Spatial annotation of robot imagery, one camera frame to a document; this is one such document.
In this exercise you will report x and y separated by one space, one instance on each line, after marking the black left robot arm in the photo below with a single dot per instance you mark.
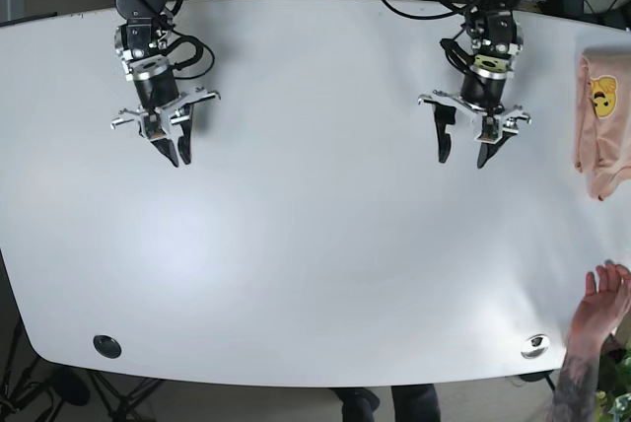
496 40

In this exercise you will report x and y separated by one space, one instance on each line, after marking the peach T-shirt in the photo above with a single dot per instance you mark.
602 121

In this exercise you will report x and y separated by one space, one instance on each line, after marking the green potted plant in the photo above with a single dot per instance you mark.
613 383

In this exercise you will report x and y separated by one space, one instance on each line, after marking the black table grommet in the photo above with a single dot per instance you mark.
107 346

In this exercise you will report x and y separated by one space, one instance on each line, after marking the person's bare hand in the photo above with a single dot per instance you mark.
605 303

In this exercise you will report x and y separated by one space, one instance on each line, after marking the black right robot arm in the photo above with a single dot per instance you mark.
153 53

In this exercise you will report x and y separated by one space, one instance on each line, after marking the silver table grommet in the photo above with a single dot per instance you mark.
535 346

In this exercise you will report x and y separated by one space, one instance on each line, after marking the tattooed person's forearm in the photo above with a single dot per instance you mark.
575 396

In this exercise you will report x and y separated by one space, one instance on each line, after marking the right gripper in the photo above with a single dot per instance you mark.
155 85

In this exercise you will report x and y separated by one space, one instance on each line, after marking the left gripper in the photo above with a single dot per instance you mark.
485 73

